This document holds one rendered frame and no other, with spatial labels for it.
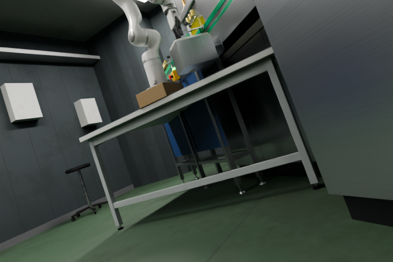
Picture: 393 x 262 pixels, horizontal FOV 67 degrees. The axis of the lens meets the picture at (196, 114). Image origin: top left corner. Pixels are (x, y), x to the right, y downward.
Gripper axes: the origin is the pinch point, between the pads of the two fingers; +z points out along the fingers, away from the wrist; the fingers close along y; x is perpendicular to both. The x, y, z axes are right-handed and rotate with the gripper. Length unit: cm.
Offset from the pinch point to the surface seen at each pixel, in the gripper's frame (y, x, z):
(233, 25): -27.9, -20.4, 12.2
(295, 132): -34, -28, 77
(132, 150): 370, 8, 42
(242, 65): -27.5, -17.0, 34.3
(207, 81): -10.4, -2.3, 34.2
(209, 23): 1.1, -22.4, -3.7
